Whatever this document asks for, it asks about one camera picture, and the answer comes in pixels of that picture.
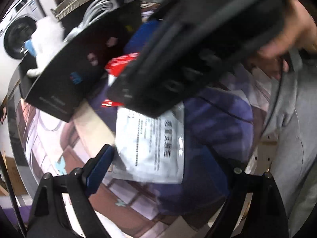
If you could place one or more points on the red snack packet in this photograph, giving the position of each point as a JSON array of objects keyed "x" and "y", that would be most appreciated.
[{"x": 114, "y": 68}]

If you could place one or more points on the white plush toy blue ear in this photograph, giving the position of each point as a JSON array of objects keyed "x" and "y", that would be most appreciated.
[{"x": 47, "y": 41}]

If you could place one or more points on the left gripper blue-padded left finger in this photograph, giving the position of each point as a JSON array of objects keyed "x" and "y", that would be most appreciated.
[{"x": 48, "y": 217}]

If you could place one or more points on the black storage box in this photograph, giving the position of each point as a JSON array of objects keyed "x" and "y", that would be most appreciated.
[{"x": 78, "y": 67}]

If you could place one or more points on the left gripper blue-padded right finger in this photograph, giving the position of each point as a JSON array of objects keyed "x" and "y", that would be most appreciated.
[{"x": 253, "y": 208}]

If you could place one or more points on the operator right hand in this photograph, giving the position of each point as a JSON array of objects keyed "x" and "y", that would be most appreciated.
[{"x": 299, "y": 32}]

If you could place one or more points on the anime printed desk mat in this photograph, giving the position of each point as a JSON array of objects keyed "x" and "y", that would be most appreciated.
[{"x": 226, "y": 118}]

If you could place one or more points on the white front-load washing machine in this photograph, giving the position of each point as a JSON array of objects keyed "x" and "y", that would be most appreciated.
[{"x": 18, "y": 25}]

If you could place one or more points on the white paper packet with text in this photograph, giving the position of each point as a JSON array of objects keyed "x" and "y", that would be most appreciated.
[{"x": 149, "y": 150}]

